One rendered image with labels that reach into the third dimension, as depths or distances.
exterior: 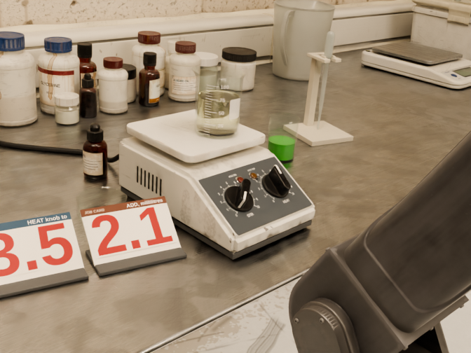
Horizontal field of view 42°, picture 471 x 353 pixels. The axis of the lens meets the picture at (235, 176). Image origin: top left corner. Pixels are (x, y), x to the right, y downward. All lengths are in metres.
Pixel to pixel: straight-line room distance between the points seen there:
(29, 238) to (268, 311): 0.23
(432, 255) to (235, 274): 0.32
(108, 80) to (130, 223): 0.42
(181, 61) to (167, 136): 0.41
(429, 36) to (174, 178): 1.17
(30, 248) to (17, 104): 0.40
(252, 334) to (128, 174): 0.27
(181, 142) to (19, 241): 0.20
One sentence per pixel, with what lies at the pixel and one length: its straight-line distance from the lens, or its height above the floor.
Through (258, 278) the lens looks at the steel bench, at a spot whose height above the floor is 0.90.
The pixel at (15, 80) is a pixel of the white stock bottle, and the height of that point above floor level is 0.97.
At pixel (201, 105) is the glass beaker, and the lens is 0.68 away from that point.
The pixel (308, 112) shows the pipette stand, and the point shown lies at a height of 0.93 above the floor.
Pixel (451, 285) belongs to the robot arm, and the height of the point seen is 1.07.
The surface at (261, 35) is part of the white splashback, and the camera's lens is 1.41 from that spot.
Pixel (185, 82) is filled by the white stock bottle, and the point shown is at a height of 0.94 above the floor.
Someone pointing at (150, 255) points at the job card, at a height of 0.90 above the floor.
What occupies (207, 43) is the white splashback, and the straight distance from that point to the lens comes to 1.30.
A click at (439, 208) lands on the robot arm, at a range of 0.30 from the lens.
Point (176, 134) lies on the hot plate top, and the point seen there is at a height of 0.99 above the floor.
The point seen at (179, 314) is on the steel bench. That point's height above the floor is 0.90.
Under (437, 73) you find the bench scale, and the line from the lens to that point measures 1.42.
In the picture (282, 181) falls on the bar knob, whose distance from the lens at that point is 0.66.
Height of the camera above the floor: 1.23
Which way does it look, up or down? 24 degrees down
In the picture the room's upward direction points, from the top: 5 degrees clockwise
